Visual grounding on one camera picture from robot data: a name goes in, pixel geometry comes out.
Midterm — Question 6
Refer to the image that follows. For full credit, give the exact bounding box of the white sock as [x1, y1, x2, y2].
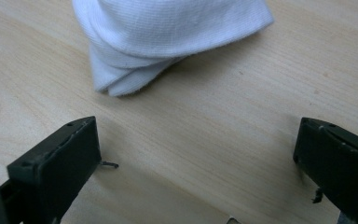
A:
[71, 0, 275, 98]

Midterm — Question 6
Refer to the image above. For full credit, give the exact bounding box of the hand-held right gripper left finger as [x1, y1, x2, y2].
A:
[0, 116, 119, 224]

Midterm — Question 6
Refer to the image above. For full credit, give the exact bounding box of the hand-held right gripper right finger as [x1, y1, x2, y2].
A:
[293, 117, 358, 224]

